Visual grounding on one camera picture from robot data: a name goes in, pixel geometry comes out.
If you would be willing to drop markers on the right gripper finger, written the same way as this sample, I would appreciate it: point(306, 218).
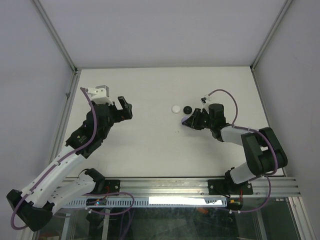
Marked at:
point(196, 115)
point(192, 124)

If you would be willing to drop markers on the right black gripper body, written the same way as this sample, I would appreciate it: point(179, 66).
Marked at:
point(203, 120)

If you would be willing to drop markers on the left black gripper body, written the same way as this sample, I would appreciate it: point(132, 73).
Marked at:
point(116, 116)

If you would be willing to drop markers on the black earbud case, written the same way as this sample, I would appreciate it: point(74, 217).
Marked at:
point(187, 110)

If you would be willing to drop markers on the white earbud case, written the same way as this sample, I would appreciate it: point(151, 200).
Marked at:
point(176, 109)

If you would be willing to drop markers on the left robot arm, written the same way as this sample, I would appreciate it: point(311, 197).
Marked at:
point(36, 203)

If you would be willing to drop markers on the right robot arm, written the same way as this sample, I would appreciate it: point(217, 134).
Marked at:
point(264, 154)

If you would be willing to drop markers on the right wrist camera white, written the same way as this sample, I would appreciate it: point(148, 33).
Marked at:
point(206, 101)

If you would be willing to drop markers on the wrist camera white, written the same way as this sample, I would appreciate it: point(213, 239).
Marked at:
point(206, 101)
point(100, 95)

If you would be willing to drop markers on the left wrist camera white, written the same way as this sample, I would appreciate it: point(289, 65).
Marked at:
point(100, 95)

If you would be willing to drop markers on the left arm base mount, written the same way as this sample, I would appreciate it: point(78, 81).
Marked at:
point(101, 185)

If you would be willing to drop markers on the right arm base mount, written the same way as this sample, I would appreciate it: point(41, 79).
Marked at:
point(226, 187)

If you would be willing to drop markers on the aluminium front rail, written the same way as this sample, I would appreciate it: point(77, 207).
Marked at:
point(143, 187)

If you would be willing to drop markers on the slotted cable duct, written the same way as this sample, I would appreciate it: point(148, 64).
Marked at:
point(147, 202)

